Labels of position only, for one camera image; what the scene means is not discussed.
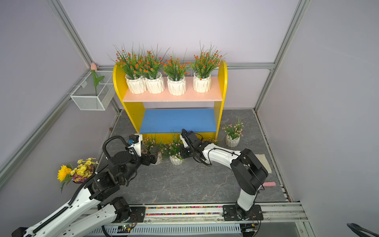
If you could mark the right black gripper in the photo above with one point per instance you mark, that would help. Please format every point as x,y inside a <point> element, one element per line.
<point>183,155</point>

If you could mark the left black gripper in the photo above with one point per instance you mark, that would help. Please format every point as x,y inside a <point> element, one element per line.
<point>147,161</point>

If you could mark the pink flower pot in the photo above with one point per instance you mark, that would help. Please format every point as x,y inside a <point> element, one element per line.
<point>233,133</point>
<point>152,147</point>
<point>172,150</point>
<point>214,141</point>

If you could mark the orange flower pot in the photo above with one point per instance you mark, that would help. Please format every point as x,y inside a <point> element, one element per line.
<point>176,70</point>
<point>203,65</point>
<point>150,66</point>
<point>128,62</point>

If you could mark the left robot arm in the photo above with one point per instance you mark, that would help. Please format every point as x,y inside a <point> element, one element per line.
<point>84,213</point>

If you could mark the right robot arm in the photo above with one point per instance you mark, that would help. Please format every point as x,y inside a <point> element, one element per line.
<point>249,172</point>

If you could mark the yellow rack with coloured shelves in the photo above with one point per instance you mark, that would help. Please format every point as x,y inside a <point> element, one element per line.
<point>162,115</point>

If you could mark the sunflower bouquet in basket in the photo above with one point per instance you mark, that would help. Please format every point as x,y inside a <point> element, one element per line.
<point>79,174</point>

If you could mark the white grey work glove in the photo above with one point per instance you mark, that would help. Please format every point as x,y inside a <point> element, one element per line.
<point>264,162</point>

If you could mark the pink artificial tulip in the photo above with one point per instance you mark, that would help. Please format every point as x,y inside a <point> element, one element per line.
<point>95,78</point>

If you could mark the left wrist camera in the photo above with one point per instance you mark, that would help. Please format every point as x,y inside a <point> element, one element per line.
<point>134,143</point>

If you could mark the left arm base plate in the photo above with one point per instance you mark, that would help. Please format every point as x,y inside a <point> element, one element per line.
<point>134,213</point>

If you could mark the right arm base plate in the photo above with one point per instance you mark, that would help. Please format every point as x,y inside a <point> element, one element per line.
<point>233,212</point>

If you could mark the purple trowel pink handle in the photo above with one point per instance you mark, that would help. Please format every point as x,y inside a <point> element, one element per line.
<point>269,184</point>

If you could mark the white wire wall basket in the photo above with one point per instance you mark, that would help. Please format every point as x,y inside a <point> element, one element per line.
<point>94,94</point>

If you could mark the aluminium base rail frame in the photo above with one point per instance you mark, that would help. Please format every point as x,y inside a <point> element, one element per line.
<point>207,219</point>

